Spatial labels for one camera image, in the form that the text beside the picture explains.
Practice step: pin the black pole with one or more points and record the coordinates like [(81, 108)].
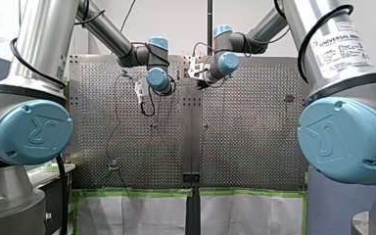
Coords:
[(210, 26)]

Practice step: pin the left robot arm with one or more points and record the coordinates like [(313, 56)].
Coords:
[(32, 130)]

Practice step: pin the connector holder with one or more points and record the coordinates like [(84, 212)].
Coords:
[(113, 165)]

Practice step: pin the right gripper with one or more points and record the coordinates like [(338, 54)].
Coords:
[(203, 84)]

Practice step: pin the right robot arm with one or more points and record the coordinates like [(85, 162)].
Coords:
[(346, 137)]

